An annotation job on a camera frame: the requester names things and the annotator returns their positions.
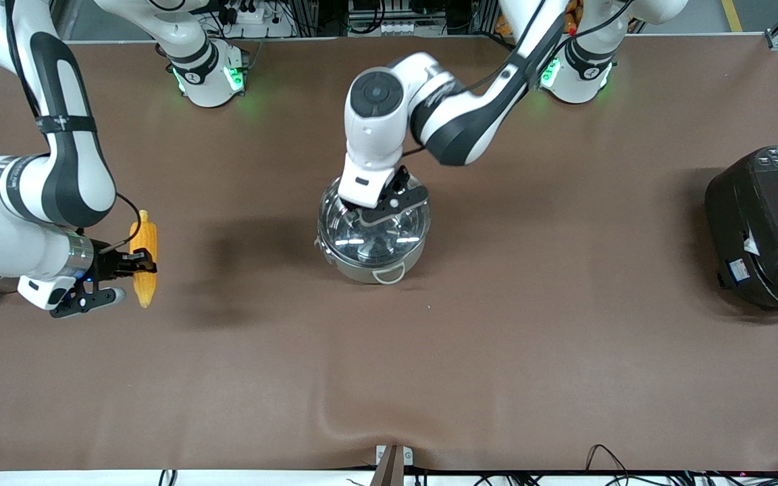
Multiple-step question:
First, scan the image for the bag of orange snacks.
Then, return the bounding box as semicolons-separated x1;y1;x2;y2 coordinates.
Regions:
495;0;582;36

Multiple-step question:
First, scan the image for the black rice cooker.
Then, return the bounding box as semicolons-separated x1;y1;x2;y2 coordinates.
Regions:
704;145;778;319

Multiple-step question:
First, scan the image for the grey steel pot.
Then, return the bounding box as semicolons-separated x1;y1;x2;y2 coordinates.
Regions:
315;177;427;285

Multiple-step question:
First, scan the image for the yellow corn cob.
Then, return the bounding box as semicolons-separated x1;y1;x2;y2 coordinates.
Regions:
130;210;159;308

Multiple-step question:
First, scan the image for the brown table mat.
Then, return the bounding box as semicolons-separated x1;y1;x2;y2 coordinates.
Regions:
0;34;778;473

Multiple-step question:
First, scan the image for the grey metal bracket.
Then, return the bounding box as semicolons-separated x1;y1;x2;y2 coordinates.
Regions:
375;444;414;486

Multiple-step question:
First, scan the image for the black looped cable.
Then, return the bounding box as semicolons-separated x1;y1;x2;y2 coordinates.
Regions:
585;443;634;486

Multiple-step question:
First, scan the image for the glass pot lid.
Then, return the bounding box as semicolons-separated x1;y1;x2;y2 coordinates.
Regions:
319;177;430;269

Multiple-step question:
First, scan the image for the white power strip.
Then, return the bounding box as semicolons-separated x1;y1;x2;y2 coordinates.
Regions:
222;0;269;26

